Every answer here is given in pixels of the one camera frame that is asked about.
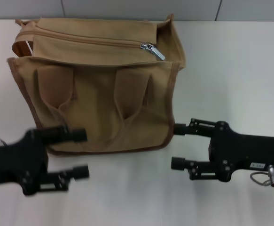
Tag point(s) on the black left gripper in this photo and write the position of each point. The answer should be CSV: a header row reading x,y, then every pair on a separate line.
x,y
17,162

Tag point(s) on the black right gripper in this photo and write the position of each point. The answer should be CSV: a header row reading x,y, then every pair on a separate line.
x,y
245,150

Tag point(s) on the khaki canvas food bag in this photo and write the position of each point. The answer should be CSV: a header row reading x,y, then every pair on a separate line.
x,y
99,101

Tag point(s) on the silver zipper pull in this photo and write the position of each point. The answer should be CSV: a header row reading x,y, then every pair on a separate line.
x,y
151,48

